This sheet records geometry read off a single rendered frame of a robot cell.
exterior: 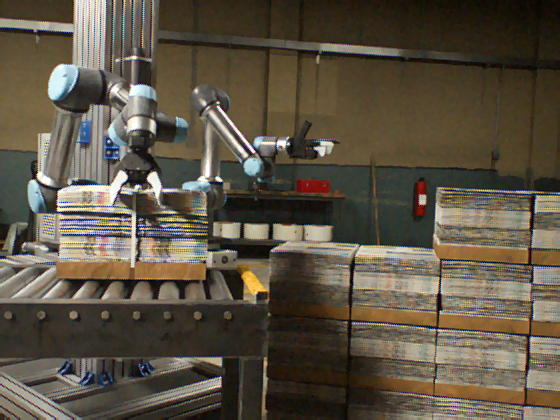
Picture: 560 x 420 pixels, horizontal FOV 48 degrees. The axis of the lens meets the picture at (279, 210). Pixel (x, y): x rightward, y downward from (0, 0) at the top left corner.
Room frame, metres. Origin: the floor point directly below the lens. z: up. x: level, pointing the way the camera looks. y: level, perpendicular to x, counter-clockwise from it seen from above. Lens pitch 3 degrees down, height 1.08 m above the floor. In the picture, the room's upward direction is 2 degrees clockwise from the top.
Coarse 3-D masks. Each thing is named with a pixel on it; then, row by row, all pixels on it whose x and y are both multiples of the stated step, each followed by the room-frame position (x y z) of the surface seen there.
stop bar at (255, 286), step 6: (240, 270) 1.75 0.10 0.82; (246, 270) 1.73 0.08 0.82; (246, 276) 1.63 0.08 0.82; (252, 276) 1.63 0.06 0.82; (246, 282) 1.60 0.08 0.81; (252, 282) 1.54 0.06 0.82; (258, 282) 1.54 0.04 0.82; (252, 288) 1.47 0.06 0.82; (258, 288) 1.46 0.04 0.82; (264, 288) 1.46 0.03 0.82; (252, 294) 1.47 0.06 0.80; (258, 294) 1.42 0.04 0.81; (264, 294) 1.42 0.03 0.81
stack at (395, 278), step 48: (288, 288) 2.16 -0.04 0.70; (336, 288) 2.13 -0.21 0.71; (384, 288) 2.10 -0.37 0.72; (432, 288) 2.08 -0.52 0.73; (480, 288) 2.04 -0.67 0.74; (528, 288) 2.02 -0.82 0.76; (288, 336) 2.16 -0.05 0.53; (336, 336) 2.13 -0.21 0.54; (384, 336) 2.09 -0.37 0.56; (432, 336) 2.07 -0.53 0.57; (480, 336) 2.03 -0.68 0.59; (528, 336) 2.05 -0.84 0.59; (288, 384) 2.17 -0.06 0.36; (336, 384) 2.16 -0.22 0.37; (480, 384) 2.03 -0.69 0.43; (528, 384) 2.00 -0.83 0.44
